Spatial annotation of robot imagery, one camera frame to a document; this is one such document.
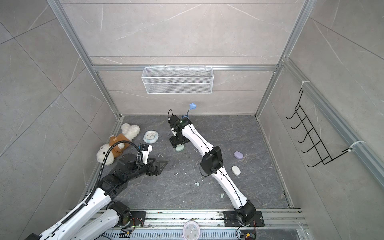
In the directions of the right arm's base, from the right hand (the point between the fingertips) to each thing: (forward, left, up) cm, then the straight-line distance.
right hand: (179, 142), depth 98 cm
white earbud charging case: (-19, -35, -4) cm, 40 cm away
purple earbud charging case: (-8, -39, -4) cm, 40 cm away
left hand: (-18, +7, +14) cm, 24 cm away
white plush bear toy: (+6, +33, +5) cm, 34 cm away
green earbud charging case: (-4, -1, 0) cm, 4 cm away
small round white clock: (+7, +21, -2) cm, 22 cm away
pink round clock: (-48, -8, -2) cm, 49 cm away
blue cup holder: (+18, -5, +6) cm, 20 cm away
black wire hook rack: (-28, -62, +29) cm, 74 cm away
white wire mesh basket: (+35, 0, +25) cm, 43 cm away
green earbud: (-33, -25, -4) cm, 41 cm away
